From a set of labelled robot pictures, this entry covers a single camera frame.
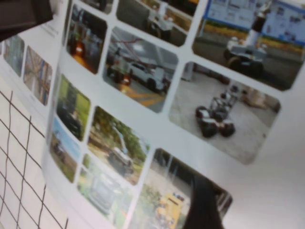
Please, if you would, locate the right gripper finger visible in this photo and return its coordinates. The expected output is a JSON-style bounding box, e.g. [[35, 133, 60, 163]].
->
[[184, 175, 226, 229]]

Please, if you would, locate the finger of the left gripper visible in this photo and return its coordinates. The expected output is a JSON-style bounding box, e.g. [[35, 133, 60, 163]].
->
[[0, 0, 53, 42]]

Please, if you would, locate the white product brochure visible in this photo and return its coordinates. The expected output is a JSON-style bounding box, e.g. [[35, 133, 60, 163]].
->
[[0, 0, 305, 229]]

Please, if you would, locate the white black-grid tablecloth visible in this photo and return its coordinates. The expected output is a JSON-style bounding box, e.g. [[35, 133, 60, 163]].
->
[[0, 76, 70, 229]]

